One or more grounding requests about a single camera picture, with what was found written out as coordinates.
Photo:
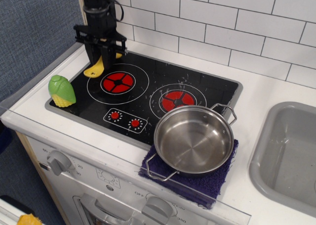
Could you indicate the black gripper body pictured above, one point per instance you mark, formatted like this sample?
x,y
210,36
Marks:
x,y
101,29

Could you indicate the yellow dish brush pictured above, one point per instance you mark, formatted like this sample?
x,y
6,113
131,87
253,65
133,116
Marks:
x,y
95,70

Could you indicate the yellow object at bottom left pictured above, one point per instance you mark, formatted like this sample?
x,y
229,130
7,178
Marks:
x,y
29,219

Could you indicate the purple cloth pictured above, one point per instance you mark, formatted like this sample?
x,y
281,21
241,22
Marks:
x,y
201,190

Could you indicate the black toy stove top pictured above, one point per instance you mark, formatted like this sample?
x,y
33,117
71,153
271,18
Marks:
x,y
128,100

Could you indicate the green yellow toy corn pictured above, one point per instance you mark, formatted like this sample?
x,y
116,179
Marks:
x,y
61,91

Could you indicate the grey oven knob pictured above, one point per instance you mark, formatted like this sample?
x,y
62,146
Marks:
x,y
58,162
158,210

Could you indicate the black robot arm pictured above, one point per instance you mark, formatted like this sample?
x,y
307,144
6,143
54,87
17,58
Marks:
x,y
101,4

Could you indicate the stainless steel pot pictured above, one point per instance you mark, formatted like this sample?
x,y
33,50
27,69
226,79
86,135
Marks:
x,y
193,140

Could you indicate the grey sink basin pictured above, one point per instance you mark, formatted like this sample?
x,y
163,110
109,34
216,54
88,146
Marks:
x,y
283,166

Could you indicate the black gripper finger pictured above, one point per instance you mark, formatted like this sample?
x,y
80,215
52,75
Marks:
x,y
108,53
93,52

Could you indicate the grey left oven knob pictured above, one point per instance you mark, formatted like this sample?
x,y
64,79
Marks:
x,y
58,162

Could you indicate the grey right oven knob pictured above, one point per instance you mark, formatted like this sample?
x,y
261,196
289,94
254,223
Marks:
x,y
158,210

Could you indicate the white toy oven front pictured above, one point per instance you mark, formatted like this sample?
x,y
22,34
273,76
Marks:
x,y
91,196

